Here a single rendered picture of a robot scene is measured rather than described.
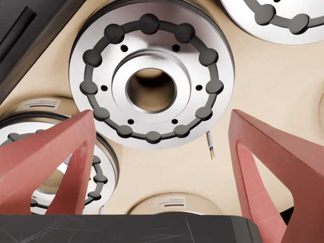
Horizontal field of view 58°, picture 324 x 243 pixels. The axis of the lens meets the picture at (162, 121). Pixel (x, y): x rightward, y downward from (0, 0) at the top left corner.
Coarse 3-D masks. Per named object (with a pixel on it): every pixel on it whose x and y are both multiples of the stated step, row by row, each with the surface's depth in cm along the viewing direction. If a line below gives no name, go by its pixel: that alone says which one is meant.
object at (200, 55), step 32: (160, 0) 15; (96, 32) 16; (128, 32) 16; (160, 32) 16; (192, 32) 16; (96, 64) 17; (192, 64) 17; (224, 64) 17; (96, 96) 18; (192, 96) 18; (224, 96) 18; (96, 128) 20; (128, 128) 20; (160, 128) 20; (192, 128) 20
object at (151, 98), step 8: (136, 80) 21; (168, 80) 21; (128, 88) 18; (136, 88) 20; (144, 88) 21; (152, 88) 21; (160, 88) 21; (168, 88) 20; (136, 96) 19; (144, 96) 20; (152, 96) 20; (160, 96) 20; (168, 96) 19; (144, 104) 19; (152, 104) 19; (160, 104) 19
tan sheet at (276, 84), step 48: (96, 0) 18; (48, 48) 20; (240, 48) 20; (288, 48) 20; (240, 96) 22; (288, 96) 22; (192, 144) 24; (144, 192) 28; (192, 192) 28; (288, 192) 28
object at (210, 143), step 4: (208, 132) 20; (208, 136) 20; (212, 136) 20; (208, 140) 20; (212, 140) 19; (208, 144) 19; (212, 144) 19; (212, 148) 19; (212, 156) 18; (212, 160) 18
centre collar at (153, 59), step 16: (128, 64) 16; (144, 64) 16; (160, 64) 16; (176, 64) 16; (112, 80) 17; (128, 80) 17; (176, 80) 17; (112, 96) 18; (128, 96) 18; (176, 96) 18; (128, 112) 18; (144, 112) 18; (160, 112) 18; (176, 112) 18
